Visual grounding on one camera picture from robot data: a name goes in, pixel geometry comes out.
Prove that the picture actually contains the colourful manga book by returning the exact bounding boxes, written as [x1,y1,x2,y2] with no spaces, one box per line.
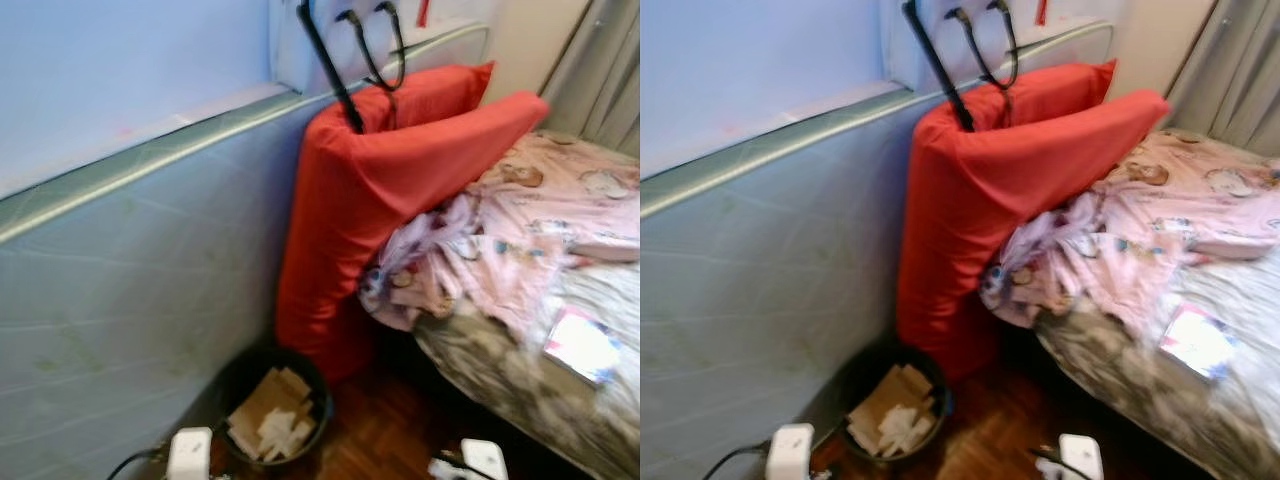
[1160,303,1239,381]
[543,305,623,386]

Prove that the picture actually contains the bed with floral grey sheet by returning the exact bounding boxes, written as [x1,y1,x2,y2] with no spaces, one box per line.
[1035,128,1280,480]
[410,128,641,480]

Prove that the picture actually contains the white crumpled paper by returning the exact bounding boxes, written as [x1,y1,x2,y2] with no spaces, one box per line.
[880,405,936,456]
[258,408,313,459]

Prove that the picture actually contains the brown cardboard pieces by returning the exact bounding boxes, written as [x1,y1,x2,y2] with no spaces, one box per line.
[848,365,936,456]
[227,367,313,461]

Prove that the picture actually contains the black round waste bin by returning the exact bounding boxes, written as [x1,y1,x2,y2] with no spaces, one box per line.
[215,345,334,471]
[838,345,953,463]

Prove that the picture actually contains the pink cartoon print blanket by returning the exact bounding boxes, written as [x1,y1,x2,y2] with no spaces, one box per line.
[980,128,1280,336]
[358,130,641,336]

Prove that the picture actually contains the thick red cushion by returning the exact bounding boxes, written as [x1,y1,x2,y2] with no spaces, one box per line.
[895,88,1171,381]
[275,90,551,383]

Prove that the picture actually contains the thin red cushion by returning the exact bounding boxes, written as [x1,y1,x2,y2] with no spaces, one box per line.
[975,60,1118,131]
[350,62,496,136]

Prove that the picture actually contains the grey pleated curtain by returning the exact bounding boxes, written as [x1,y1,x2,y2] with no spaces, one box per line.
[1165,0,1280,156]
[540,0,641,156]

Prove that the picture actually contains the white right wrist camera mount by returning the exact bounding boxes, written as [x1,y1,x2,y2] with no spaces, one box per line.
[1060,433,1106,480]
[460,438,509,480]

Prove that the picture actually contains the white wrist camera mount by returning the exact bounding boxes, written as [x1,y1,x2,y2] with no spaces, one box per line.
[165,427,213,480]
[765,423,816,480]
[460,438,509,480]
[1060,433,1106,480]

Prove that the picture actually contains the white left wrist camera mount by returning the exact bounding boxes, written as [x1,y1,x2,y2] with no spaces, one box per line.
[165,427,213,480]
[765,423,816,480]

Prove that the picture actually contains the black handbag handle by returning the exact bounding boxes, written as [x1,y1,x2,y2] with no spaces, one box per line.
[335,0,408,93]
[945,0,1021,93]

